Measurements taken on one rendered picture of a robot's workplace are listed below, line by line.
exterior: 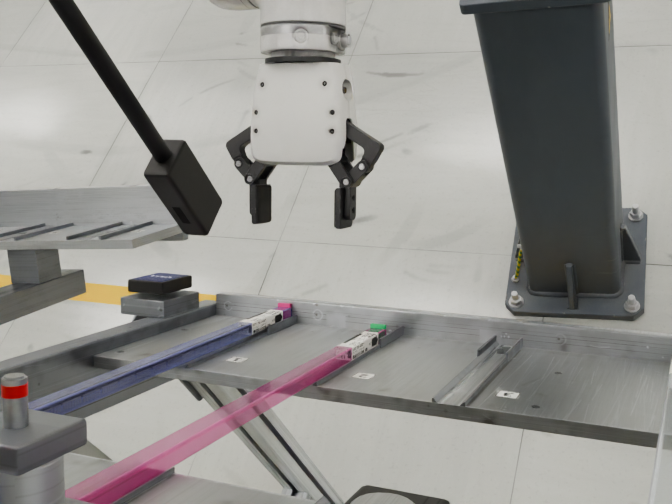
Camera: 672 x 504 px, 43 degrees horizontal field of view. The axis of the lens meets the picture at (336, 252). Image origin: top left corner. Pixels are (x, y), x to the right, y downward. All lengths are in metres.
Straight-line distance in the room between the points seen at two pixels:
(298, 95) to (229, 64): 1.58
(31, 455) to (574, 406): 0.45
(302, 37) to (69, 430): 0.63
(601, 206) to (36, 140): 1.65
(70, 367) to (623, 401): 0.42
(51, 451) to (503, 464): 1.32
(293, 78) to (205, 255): 1.15
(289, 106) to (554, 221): 0.72
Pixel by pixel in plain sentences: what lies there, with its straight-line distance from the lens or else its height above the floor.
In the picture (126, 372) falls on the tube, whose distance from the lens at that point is 0.62.
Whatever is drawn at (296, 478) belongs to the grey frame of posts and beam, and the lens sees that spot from 1.16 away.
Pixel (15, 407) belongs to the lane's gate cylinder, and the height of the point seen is 1.23.
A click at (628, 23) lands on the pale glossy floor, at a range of 2.15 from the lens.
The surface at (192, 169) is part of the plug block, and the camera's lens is 0.39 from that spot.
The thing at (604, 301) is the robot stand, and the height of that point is 0.02.
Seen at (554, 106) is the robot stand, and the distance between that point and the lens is 1.25.
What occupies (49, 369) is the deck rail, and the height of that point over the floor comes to 0.90.
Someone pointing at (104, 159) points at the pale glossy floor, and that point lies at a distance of 2.33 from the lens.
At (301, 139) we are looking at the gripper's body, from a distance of 0.83.
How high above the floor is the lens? 1.38
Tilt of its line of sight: 49 degrees down
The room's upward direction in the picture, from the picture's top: 26 degrees counter-clockwise
